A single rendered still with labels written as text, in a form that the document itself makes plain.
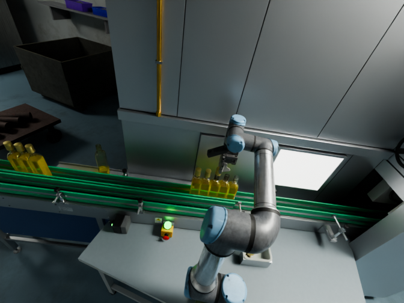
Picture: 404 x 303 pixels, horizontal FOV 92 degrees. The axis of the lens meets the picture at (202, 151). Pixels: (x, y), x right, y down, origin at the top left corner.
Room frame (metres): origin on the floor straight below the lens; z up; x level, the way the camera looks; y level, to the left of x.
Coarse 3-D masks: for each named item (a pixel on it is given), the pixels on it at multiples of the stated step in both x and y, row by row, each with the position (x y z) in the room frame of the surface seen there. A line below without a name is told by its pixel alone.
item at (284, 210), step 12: (72, 180) 0.72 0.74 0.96; (84, 180) 0.73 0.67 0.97; (168, 192) 0.76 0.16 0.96; (252, 204) 0.80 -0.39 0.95; (300, 216) 0.83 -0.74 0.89; (312, 216) 0.83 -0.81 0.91; (324, 216) 0.84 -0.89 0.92; (336, 216) 0.84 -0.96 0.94; (348, 216) 0.85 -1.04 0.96; (360, 216) 0.86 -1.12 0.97
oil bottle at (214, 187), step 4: (212, 180) 0.81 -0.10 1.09; (212, 184) 0.79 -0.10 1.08; (216, 184) 0.80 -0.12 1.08; (212, 188) 0.79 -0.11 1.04; (216, 188) 0.79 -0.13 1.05; (208, 192) 0.81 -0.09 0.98; (212, 192) 0.79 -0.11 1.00; (216, 192) 0.79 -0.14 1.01; (208, 196) 0.79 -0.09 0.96; (212, 196) 0.79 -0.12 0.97
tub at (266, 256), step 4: (244, 252) 0.54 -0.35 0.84; (264, 252) 0.59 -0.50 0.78; (268, 252) 0.57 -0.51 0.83; (244, 256) 0.52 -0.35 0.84; (252, 256) 0.56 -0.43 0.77; (256, 256) 0.56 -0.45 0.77; (260, 256) 0.57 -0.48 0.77; (264, 256) 0.57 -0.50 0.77; (268, 256) 0.55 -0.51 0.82; (256, 260) 0.51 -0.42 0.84; (260, 260) 0.51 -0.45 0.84; (264, 260) 0.51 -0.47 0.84; (268, 260) 0.52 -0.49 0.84
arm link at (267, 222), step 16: (256, 144) 0.69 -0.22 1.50; (272, 144) 0.70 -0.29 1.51; (256, 160) 0.62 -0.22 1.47; (272, 160) 0.62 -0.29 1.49; (256, 176) 0.54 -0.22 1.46; (272, 176) 0.54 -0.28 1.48; (256, 192) 0.47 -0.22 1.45; (272, 192) 0.47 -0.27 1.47; (256, 208) 0.40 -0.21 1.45; (272, 208) 0.40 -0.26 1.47; (256, 224) 0.33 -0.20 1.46; (272, 224) 0.35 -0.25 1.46; (256, 240) 0.29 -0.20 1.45; (272, 240) 0.31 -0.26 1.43
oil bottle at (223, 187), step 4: (220, 180) 0.84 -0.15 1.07; (228, 180) 0.84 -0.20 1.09; (220, 184) 0.81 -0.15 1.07; (224, 184) 0.81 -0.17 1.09; (228, 184) 0.81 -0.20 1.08; (220, 188) 0.80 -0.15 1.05; (224, 188) 0.80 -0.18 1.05; (220, 192) 0.80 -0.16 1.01; (224, 192) 0.80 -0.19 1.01; (216, 196) 0.81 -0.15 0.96; (220, 196) 0.80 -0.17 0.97; (224, 196) 0.80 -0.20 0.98
